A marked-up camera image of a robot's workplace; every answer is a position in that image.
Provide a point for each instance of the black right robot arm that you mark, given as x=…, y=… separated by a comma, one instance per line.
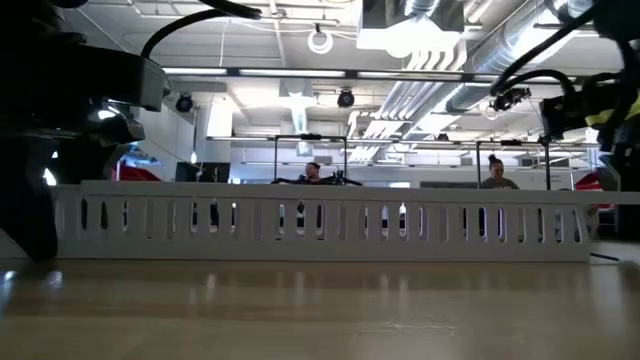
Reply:
x=617, y=20

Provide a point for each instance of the black ceiling spotlight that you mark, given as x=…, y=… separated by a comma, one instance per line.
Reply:
x=345, y=98
x=184, y=102

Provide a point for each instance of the black background robot arm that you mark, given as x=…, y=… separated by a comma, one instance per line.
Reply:
x=345, y=179
x=287, y=180

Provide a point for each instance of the silver ventilation duct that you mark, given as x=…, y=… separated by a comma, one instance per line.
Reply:
x=480, y=60

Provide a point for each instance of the red bin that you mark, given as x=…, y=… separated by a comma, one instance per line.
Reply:
x=587, y=182

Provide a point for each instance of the black ceiling light bar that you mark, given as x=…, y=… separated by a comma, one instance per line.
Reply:
x=352, y=74

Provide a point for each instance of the black rig frame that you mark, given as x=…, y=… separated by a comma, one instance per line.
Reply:
x=310, y=136
x=478, y=165

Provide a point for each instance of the black ceiling camera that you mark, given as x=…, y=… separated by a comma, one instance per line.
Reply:
x=507, y=99

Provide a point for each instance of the red storage bins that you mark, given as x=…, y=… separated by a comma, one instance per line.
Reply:
x=135, y=172

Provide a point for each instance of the person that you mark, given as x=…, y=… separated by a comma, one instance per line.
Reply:
x=312, y=174
x=497, y=175

